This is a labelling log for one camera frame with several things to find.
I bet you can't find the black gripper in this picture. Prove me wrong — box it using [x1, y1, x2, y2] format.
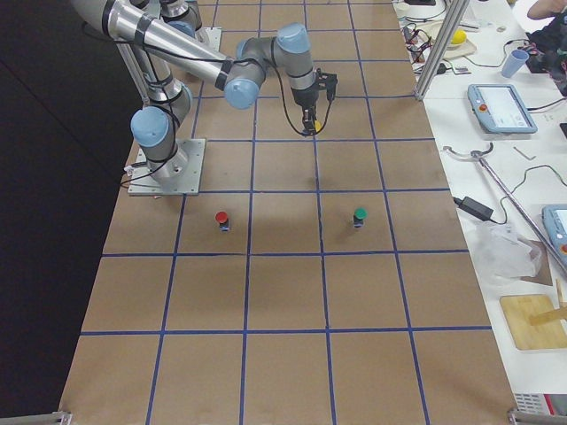
[291, 86, 319, 134]

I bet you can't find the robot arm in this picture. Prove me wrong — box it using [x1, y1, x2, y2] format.
[130, 0, 202, 38]
[71, 1, 325, 187]

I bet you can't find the green push button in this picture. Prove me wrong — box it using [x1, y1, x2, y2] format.
[353, 207, 368, 228]

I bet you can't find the red push button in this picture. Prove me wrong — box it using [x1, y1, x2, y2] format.
[214, 211, 230, 232]

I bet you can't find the beige tray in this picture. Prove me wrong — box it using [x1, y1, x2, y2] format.
[417, 22, 477, 59]

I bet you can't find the yellow ball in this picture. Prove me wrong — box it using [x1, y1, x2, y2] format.
[449, 29, 467, 49]

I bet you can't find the metal walking cane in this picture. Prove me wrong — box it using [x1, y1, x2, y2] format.
[441, 142, 566, 274]

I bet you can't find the black power adapter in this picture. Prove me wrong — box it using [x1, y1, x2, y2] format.
[454, 197, 493, 221]

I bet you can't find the upper teach pendant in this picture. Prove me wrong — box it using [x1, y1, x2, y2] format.
[467, 84, 538, 135]

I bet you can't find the teach pendant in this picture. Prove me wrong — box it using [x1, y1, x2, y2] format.
[467, 84, 538, 135]
[541, 204, 567, 274]

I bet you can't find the blue plastic cup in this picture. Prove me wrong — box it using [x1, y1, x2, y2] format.
[501, 49, 530, 78]

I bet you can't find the clear plastic bag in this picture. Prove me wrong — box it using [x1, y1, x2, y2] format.
[472, 221, 543, 279]

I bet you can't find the lower teach pendant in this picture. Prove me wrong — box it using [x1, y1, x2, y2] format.
[541, 204, 567, 274]

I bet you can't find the wooden cutting board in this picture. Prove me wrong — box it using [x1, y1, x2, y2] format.
[500, 295, 566, 351]

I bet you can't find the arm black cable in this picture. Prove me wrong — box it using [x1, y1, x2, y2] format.
[273, 66, 333, 136]

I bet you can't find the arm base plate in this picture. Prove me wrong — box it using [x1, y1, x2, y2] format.
[196, 27, 222, 50]
[128, 138, 206, 196]

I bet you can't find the aluminium side post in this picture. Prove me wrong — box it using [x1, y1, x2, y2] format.
[414, 0, 470, 101]

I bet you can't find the right corner metal bracket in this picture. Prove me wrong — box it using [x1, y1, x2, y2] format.
[508, 409, 567, 425]

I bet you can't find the corner metal bracket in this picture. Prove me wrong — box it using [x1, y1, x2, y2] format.
[508, 409, 567, 425]
[0, 411, 73, 425]

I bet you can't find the left corner metal bracket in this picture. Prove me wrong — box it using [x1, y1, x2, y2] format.
[0, 411, 73, 425]

